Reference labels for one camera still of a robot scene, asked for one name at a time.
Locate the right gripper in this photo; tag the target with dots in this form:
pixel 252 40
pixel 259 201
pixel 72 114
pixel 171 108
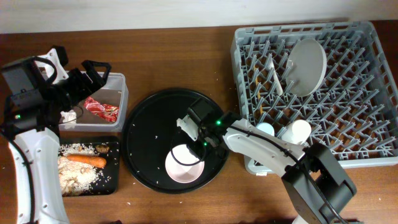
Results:
pixel 201 150

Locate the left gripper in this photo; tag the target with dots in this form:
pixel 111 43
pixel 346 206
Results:
pixel 98 81

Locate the red snack wrapper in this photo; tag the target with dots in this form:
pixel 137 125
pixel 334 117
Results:
pixel 104 111

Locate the pink bowl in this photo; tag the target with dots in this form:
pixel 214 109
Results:
pixel 182 166

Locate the white tissue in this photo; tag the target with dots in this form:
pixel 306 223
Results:
pixel 68 119

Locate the light blue cup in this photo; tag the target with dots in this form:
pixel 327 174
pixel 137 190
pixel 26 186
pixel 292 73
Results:
pixel 266 127

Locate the brown food chunk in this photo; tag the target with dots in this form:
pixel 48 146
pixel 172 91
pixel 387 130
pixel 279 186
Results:
pixel 102 149

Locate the orange carrot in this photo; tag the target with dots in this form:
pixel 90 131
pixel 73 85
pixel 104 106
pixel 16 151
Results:
pixel 95 161

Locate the cream white cup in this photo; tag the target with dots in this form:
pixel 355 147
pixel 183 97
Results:
pixel 297 132

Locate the white plastic fork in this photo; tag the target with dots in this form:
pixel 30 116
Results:
pixel 279 89

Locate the food scraps and rice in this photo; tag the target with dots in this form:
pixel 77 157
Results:
pixel 77 174

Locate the grey plate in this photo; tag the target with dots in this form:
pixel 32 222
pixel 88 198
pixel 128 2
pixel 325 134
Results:
pixel 307 63

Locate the wooden chopstick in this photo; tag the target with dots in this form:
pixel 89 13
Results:
pixel 258 87

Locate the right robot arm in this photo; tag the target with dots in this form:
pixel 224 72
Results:
pixel 316 183

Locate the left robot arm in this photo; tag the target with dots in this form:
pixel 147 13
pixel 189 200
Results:
pixel 31 119

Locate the grey dishwasher rack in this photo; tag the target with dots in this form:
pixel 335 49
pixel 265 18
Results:
pixel 353 112

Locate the clear plastic bin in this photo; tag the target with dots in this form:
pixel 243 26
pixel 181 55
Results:
pixel 114 93

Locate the round black serving tray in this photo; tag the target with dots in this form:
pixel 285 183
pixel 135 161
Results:
pixel 151 131

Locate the black rectangular tray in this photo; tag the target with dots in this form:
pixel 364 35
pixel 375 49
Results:
pixel 113 180

